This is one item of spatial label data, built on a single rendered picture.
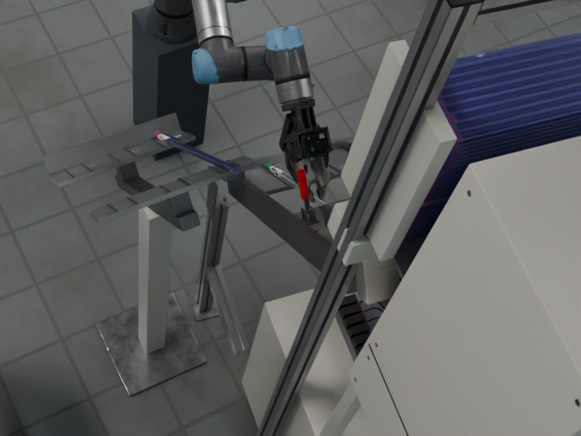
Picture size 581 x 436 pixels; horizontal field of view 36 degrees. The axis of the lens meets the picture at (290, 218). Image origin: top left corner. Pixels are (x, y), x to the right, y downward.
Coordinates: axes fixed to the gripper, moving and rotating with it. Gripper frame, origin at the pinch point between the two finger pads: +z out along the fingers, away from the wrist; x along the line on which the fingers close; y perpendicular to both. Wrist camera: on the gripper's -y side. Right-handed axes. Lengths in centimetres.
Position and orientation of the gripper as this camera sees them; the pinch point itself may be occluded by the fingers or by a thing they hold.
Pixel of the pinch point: (315, 195)
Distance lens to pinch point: 192.5
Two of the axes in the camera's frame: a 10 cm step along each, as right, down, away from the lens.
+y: 3.0, 0.3, -9.5
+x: 9.3, -2.4, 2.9
